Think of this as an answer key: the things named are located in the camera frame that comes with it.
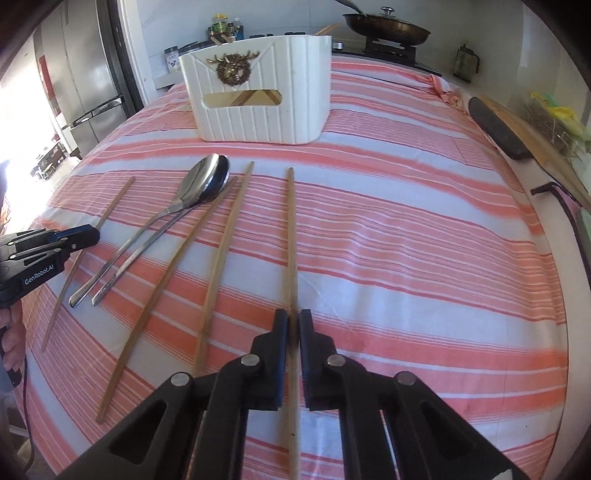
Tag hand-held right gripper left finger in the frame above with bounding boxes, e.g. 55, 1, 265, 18
60, 308, 289, 480

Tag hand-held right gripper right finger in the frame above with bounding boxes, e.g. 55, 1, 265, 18
299, 308, 532, 480

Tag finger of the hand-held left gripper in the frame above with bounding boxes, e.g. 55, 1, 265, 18
0, 239, 100, 271
0, 224, 101, 245

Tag white ribbed utensil container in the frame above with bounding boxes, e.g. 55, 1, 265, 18
179, 34, 333, 145

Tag person's left hand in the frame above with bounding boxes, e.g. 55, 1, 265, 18
0, 305, 25, 376

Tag small low table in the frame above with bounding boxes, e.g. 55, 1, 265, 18
30, 143, 65, 182

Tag two metal spoons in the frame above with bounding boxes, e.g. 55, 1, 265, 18
68, 154, 221, 309

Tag pink striped cloth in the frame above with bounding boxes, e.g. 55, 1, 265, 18
21, 55, 568, 480

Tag dark metal spoon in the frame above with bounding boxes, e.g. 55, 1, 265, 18
91, 156, 230, 306

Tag grey refrigerator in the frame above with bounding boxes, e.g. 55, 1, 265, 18
32, 0, 127, 160

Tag black oblong block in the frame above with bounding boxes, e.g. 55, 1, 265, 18
468, 96, 531, 161

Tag black gas cooktop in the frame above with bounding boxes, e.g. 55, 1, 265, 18
249, 31, 444, 77

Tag wooden cutting board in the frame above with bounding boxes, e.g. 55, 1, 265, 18
478, 95, 591, 210

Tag dark glass jar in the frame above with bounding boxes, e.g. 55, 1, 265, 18
455, 44, 479, 84

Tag wok with glass lid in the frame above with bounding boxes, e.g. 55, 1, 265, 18
335, 0, 431, 47

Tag black cable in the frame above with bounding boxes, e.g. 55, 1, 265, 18
17, 360, 37, 464

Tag wire basket with yellow bags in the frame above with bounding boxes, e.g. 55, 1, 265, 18
522, 92, 591, 158

